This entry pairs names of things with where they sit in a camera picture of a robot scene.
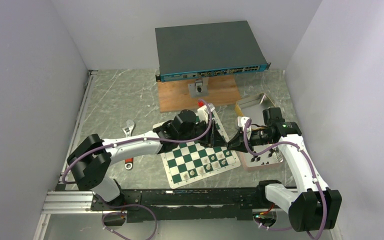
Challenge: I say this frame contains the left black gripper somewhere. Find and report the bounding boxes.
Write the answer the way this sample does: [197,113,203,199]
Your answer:
[179,119,228,148]

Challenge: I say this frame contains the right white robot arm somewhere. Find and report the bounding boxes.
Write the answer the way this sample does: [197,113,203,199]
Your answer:
[227,107,342,238]

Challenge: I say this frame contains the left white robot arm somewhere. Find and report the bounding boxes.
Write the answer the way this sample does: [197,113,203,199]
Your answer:
[63,108,227,210]

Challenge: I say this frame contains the black chess piece in tray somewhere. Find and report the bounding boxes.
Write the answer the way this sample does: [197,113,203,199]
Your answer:
[268,148,276,158]
[251,156,261,163]

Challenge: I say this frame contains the green white chess mat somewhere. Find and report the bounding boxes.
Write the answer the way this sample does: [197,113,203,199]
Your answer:
[152,108,242,190]

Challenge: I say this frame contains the wooden board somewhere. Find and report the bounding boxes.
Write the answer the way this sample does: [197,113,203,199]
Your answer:
[157,75,241,113]

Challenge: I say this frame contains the yellow metal tin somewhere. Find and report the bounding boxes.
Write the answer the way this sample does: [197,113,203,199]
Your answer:
[234,93,275,125]

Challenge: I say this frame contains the pink plastic tray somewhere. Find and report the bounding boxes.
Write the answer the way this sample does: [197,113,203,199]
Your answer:
[236,147,284,172]

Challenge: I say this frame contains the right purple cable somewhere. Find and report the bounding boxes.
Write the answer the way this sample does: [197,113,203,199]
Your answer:
[243,118,329,240]

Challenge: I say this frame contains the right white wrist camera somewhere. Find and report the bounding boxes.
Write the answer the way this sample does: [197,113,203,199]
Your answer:
[236,116,252,139]

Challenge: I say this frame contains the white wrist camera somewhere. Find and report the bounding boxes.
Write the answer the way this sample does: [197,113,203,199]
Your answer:
[197,103,215,124]
[236,116,252,139]

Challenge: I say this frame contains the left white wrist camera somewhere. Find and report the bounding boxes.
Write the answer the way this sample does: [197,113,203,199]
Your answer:
[197,103,215,124]

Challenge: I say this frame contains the metal bracket with knob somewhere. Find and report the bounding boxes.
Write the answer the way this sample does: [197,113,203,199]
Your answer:
[188,77,209,98]

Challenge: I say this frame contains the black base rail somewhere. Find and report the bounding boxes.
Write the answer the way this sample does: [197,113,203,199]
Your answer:
[90,186,272,223]

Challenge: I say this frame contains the red handled adjustable wrench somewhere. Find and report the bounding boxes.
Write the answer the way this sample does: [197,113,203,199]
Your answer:
[123,119,135,171]

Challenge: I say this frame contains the dark grey network switch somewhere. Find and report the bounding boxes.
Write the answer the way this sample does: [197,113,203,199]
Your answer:
[155,20,271,83]

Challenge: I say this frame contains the aluminium frame rail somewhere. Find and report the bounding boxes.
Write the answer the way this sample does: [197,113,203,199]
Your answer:
[33,70,99,240]

